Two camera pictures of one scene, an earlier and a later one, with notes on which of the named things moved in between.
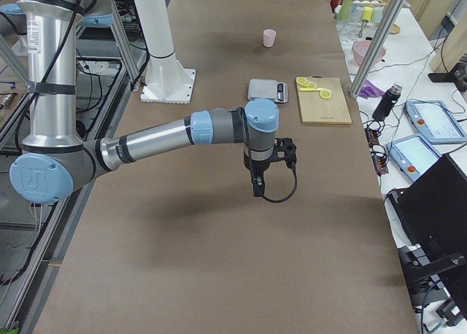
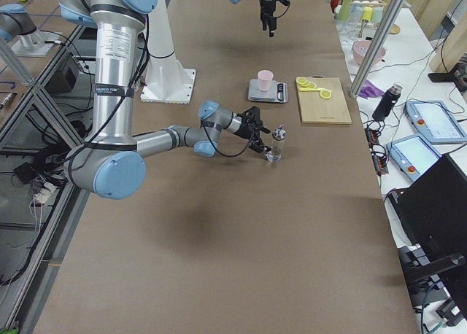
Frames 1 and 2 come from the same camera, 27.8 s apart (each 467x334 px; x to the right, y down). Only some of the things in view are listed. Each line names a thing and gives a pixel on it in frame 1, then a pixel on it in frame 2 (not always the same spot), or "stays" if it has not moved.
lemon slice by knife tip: [325, 93] stays
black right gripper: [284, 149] → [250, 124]
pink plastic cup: [269, 36] → [265, 78]
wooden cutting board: [314, 109] stays
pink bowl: [360, 49] stays
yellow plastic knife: [306, 89] stays
